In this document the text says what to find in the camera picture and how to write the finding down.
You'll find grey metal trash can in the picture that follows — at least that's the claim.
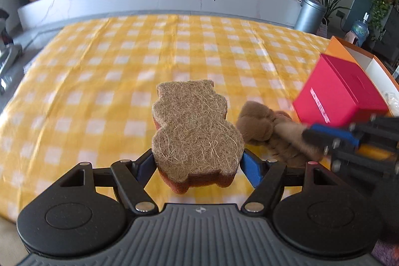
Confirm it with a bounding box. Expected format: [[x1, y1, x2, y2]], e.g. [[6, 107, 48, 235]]
[[295, 0, 326, 34]]

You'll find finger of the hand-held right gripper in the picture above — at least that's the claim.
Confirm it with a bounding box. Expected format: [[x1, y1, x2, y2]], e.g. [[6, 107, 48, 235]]
[[310, 116, 399, 147], [303, 130, 399, 175]]

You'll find grey floor appliance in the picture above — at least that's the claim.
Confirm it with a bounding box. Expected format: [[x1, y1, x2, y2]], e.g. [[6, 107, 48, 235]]
[[0, 9, 24, 95]]

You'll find potted long-leaf plant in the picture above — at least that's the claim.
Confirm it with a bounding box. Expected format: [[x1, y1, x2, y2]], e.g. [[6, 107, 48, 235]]
[[313, 0, 356, 37]]

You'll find blue water bottle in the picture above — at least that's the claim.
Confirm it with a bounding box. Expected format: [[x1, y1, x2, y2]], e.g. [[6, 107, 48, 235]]
[[351, 13, 370, 44]]

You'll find bear-shaped loofah sponge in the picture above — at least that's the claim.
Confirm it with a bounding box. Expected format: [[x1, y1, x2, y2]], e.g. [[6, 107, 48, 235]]
[[152, 79, 244, 195]]

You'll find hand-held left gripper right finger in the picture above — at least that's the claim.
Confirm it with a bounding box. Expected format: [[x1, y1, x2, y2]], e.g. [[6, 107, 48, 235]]
[[241, 149, 350, 217]]

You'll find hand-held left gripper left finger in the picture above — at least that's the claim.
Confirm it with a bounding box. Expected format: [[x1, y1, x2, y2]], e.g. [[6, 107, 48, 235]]
[[53, 149, 158, 216]]

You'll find pink cardboard box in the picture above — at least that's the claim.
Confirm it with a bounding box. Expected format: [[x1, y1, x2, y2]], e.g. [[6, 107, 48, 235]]
[[292, 54, 390, 126]]

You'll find brown plush toy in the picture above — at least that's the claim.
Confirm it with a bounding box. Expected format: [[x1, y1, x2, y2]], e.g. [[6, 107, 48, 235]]
[[235, 101, 325, 168]]

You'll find orange cardboard box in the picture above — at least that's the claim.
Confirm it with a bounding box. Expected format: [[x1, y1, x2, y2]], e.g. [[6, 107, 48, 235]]
[[324, 36, 399, 117]]

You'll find yellow checkered tablecloth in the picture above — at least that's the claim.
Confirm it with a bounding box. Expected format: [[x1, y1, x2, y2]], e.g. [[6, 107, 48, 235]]
[[0, 14, 337, 223]]

